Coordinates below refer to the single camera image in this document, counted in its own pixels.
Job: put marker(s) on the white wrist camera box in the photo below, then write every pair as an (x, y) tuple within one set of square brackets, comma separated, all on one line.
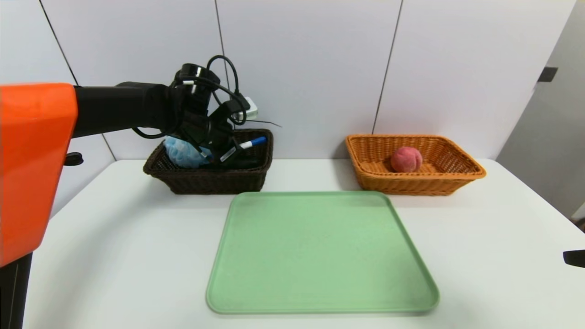
[(249, 108)]

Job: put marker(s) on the dark brown wicker basket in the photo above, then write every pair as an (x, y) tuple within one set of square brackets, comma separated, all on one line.
[(215, 180)]

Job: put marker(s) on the pink peach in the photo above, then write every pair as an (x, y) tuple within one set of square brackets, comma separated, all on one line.
[(406, 159)]

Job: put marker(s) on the orange wicker basket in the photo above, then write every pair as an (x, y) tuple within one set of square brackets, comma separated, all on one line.
[(411, 183)]

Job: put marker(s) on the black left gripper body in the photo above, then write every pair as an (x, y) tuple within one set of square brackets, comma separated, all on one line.
[(227, 154)]

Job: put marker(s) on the thin black zip tie tail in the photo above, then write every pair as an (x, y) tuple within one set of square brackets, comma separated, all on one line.
[(265, 122)]

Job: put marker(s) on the light blue bath loofah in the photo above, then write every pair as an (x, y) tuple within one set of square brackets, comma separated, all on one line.
[(183, 153)]

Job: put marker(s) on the green plastic tray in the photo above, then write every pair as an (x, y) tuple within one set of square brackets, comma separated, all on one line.
[(320, 256)]

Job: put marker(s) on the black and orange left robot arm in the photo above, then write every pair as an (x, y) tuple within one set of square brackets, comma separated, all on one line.
[(68, 137)]

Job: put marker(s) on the black leather glasses case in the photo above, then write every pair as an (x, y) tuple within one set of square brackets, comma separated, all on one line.
[(249, 163)]

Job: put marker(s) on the white marker with blue cap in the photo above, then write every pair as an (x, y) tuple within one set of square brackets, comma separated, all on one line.
[(253, 142)]

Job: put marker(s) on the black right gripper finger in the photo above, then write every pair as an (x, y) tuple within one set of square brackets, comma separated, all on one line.
[(575, 258)]

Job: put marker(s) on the dark wall bracket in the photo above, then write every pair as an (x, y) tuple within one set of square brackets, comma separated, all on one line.
[(547, 74)]

